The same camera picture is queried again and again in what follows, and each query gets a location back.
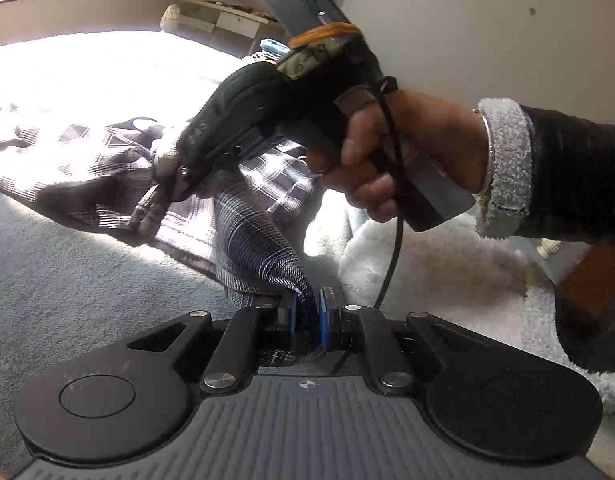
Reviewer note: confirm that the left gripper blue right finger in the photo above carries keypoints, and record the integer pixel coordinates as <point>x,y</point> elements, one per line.
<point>330,319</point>

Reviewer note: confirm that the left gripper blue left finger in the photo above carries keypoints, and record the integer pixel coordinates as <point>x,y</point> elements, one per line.
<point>286,319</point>

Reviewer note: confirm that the dark plaid flannel pants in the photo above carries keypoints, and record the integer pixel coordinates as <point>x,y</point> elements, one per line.
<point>237,226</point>

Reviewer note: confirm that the folded clothes stack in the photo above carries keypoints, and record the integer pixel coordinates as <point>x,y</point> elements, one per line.
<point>273,50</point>

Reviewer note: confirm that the person's right hand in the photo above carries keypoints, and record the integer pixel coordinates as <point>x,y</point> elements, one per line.
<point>452,136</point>

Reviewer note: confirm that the grey battery pack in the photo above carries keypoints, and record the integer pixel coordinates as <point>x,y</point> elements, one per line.
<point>307,21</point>

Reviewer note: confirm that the white low shelf unit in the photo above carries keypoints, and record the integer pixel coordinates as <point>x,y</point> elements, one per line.
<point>222,27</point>

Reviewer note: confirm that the white fluffy rug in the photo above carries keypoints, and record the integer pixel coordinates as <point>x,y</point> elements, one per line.
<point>488,286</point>

